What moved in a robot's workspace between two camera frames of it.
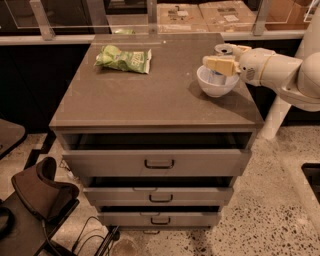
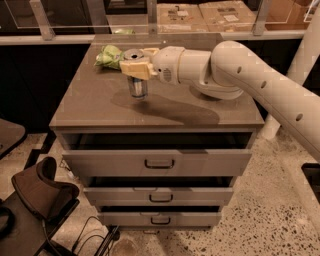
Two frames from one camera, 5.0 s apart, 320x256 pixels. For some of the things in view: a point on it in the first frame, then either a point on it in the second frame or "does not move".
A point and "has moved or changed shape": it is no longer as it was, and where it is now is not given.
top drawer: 157,162 does not move
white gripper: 251,66 -> 166,64
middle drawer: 159,196 does not move
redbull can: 215,77 has moved or changed shape
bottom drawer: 158,219 does not move
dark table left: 11,136 does not move
